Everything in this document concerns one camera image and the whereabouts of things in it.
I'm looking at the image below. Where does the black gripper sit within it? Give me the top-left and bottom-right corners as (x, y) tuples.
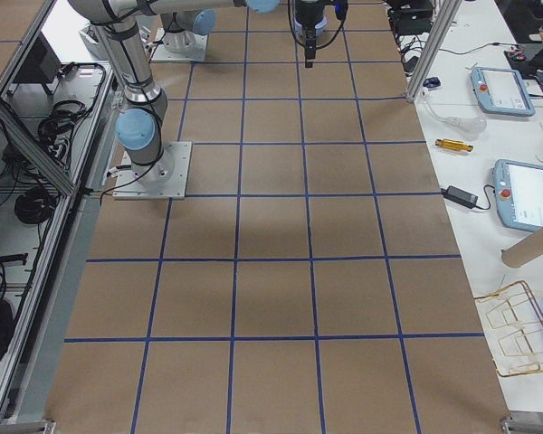
(294, 0), (328, 69)

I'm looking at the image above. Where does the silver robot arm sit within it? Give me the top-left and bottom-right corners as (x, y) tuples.
(70, 1), (280, 191)
(160, 9), (216, 54)

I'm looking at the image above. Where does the gold metal tool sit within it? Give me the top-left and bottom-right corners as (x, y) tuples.
(434, 138), (473, 153)

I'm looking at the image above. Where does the clear light bulb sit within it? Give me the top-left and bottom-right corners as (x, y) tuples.
(420, 88), (487, 135)

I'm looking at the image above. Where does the far teach pendant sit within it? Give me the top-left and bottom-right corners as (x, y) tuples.
(470, 67), (535, 118)

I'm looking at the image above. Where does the teach pendant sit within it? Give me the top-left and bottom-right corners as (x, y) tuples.
(470, 67), (535, 118)
(492, 159), (543, 231)

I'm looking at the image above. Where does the black power adapter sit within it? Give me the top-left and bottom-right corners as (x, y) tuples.
(441, 185), (478, 209)

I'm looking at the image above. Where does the near teach pendant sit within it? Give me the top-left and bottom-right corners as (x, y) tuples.
(492, 159), (543, 231)

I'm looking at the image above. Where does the cardboard tube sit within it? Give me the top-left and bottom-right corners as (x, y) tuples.
(501, 227), (543, 269)

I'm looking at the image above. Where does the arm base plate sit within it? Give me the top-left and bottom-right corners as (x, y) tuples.
(112, 141), (192, 200)
(151, 27), (208, 63)

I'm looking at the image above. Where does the aluminium frame post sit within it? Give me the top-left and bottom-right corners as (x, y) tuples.
(405, 0), (462, 102)

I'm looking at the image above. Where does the gold wire rack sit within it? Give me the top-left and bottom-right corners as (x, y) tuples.
(474, 280), (543, 378)

